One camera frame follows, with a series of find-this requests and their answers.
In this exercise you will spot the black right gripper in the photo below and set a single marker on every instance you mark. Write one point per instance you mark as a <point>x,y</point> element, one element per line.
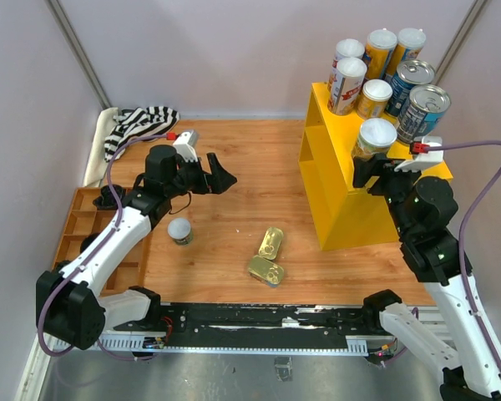
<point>377,164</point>

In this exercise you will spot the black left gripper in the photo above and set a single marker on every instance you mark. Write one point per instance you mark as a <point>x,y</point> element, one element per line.
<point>219,180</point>

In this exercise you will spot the yellow can white lid front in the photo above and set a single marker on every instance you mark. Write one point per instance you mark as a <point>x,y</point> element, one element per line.
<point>376,136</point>

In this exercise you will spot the yellow wooden shelf cabinet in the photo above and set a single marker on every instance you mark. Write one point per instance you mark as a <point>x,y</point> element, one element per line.
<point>344,216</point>

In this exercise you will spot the short green can white lid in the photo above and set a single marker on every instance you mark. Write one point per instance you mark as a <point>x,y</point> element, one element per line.
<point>180,231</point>

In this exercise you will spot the small can white lid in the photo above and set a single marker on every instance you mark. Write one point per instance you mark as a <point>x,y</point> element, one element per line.
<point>373,99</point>

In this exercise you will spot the gold sardine tin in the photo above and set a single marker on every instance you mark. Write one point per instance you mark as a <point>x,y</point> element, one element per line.
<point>265,271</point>
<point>271,243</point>

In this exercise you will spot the blue can silver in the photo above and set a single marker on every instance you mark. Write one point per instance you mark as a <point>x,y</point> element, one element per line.
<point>424,108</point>
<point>409,73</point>

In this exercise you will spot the tall can white lid front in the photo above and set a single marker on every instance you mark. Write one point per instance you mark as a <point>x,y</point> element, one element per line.
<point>350,73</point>

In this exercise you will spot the tall can white lid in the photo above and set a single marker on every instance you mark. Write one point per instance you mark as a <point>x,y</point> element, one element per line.
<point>350,73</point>
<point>378,51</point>

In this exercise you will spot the red label can white lid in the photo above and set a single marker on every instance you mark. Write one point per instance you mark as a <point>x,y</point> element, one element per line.
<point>346,48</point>

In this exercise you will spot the tall yellow blue can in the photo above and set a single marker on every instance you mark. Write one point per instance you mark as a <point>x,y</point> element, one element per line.
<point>410,42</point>

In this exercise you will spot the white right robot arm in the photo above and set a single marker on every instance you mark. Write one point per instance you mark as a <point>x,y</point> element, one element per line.
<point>421,208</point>

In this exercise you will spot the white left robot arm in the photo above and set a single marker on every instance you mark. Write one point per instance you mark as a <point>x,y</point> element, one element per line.
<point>69,306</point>

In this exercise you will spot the black striped cloth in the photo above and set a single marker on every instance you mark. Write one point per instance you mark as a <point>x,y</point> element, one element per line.
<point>139,122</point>

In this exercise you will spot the black rolled belt top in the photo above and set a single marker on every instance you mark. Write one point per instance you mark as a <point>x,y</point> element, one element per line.
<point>106,201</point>

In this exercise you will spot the black rolled belt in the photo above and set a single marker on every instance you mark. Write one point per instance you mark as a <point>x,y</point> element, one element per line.
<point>87,241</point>
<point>106,201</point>

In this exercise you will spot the cream cloth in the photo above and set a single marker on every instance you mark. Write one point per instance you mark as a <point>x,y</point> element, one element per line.
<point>96,166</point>

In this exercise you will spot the wooden compartment tray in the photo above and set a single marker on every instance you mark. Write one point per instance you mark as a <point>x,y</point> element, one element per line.
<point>84,219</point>

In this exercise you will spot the black rolled belt middle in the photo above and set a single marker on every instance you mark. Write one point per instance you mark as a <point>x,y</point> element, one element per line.
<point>87,241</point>

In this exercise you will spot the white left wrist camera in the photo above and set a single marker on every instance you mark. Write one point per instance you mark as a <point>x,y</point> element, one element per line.
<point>185,145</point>

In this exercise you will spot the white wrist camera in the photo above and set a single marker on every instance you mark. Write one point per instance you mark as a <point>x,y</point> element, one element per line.
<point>185,145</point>
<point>426,153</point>

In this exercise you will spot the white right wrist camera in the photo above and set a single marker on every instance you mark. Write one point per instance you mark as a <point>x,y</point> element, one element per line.
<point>426,153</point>

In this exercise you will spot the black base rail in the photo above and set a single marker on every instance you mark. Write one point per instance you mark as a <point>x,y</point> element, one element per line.
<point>186,317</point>

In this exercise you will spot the aluminium frame post right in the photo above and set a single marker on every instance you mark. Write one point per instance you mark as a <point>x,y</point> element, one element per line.
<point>473,15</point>

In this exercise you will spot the aluminium frame post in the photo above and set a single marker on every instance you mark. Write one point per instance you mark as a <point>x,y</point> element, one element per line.
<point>66,28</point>
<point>473,15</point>

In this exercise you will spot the aluminium frame post left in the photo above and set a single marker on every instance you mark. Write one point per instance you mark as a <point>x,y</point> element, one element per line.
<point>66,28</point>

